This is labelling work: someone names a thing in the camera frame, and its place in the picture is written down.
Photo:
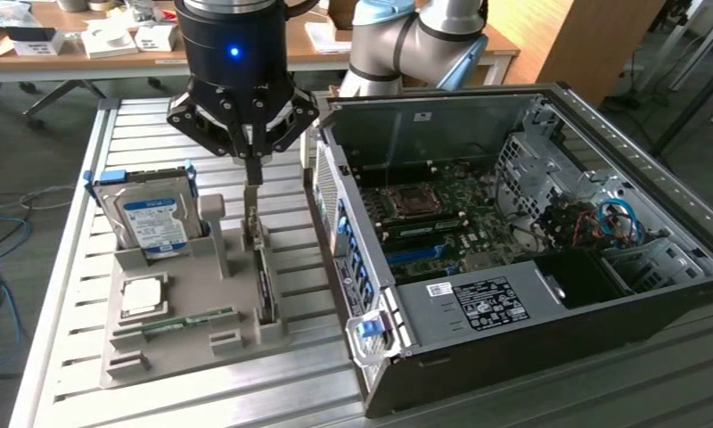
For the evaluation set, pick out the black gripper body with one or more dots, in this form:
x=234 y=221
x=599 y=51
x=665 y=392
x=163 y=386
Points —
x=232 y=67

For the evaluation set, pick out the blue case latch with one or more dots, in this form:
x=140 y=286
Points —
x=367 y=331

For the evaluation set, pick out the grey power supply unit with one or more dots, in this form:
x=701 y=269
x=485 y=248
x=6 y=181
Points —
x=434 y=312

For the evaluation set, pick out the graphics card with black fan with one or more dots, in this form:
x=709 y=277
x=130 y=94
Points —
x=267 y=285

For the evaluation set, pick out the flat white box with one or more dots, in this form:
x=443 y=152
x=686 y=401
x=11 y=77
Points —
x=110 y=42

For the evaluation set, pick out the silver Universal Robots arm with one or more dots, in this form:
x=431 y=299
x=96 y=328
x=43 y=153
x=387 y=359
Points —
x=381 y=44

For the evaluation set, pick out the small white labelled box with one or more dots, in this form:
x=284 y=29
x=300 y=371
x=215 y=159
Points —
x=155 y=39

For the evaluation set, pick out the grey parts rack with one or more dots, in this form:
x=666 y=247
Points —
x=202 y=290

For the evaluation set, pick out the wooden cabinet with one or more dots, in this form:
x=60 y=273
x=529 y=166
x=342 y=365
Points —
x=601 y=35

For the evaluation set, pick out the CPU socket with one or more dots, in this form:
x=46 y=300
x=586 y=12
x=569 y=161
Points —
x=417 y=200

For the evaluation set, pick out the installed RAM stick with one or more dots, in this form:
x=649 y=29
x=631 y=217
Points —
x=422 y=229

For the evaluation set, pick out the white paper stack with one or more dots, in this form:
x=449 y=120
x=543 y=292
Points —
x=327 y=38

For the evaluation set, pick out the green motherboard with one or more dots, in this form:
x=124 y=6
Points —
x=482 y=241

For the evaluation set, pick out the hard disk with blue bracket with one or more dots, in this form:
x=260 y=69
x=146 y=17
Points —
x=155 y=218

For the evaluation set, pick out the green RAM stick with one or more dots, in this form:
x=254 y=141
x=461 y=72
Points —
x=184 y=320

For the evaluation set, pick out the metal disk bay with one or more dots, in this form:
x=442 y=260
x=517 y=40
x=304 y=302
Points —
x=649 y=267

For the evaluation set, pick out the white box with black lid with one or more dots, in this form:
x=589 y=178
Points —
x=36 y=42

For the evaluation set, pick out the open black PC case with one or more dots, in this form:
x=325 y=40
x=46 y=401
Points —
x=511 y=365

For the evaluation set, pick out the silver CPU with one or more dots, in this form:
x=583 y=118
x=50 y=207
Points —
x=144 y=296

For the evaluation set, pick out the blue expansion slot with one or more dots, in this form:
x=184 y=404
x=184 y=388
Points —
x=417 y=254

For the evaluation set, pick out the wooden desk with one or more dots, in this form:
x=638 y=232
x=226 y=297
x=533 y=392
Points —
x=66 y=62

